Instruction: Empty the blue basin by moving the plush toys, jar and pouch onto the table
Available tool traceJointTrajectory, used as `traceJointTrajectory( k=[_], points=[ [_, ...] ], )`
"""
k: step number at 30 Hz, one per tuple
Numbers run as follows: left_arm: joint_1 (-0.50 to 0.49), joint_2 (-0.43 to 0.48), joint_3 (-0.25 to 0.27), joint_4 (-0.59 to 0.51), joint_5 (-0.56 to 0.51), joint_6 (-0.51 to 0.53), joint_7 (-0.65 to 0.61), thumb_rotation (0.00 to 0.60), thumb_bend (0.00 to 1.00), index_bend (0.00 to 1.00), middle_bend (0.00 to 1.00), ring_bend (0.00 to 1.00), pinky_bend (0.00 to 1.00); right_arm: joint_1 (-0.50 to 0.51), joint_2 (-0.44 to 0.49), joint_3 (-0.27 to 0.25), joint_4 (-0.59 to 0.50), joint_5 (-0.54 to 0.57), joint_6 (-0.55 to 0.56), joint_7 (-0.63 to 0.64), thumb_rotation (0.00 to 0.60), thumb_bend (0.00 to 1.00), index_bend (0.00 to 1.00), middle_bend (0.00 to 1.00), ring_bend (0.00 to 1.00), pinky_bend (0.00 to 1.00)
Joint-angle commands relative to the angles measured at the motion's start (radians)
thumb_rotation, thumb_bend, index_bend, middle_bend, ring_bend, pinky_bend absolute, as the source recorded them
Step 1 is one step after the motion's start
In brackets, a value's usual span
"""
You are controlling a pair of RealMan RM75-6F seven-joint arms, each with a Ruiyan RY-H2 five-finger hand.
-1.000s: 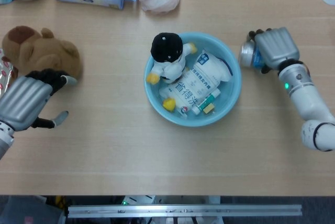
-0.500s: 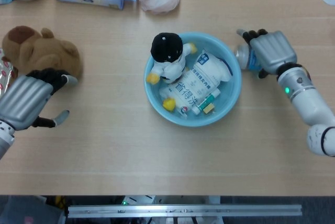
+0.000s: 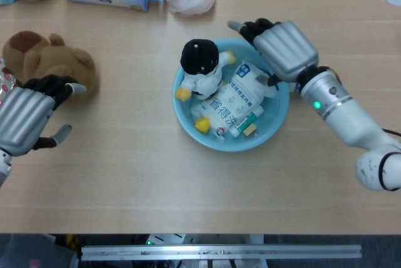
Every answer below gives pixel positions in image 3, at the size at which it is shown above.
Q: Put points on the light blue plastic bowl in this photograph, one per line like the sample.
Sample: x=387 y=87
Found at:
x=266 y=130

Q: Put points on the small yellow block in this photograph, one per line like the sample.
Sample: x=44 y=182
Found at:
x=250 y=130

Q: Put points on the aluminium rail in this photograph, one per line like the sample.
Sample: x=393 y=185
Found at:
x=219 y=252

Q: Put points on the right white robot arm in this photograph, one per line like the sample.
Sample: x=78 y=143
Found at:
x=351 y=121

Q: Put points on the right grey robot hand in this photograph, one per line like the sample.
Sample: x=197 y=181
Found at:
x=285 y=52

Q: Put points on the brown capybara plush toy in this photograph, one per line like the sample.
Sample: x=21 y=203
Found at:
x=56 y=61

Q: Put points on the small yellow rubber duck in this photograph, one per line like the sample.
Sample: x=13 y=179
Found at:
x=202 y=125

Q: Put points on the gold red snack packet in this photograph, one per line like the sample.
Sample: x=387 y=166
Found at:
x=4 y=81

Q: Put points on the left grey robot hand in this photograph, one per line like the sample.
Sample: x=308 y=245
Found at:
x=22 y=117

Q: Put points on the black-headed plush doll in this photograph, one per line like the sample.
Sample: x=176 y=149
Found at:
x=200 y=55

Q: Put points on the green white glue stick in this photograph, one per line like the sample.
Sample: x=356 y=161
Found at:
x=244 y=122

